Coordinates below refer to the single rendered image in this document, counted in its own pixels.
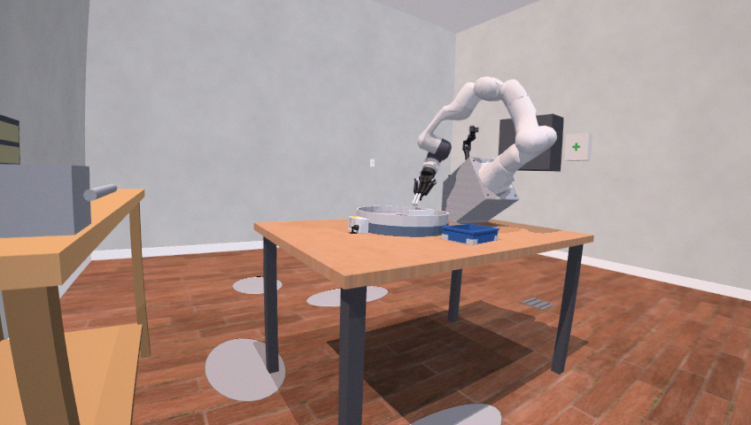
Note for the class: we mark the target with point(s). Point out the blue crate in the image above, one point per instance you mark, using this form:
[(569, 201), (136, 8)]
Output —
[(470, 234)]

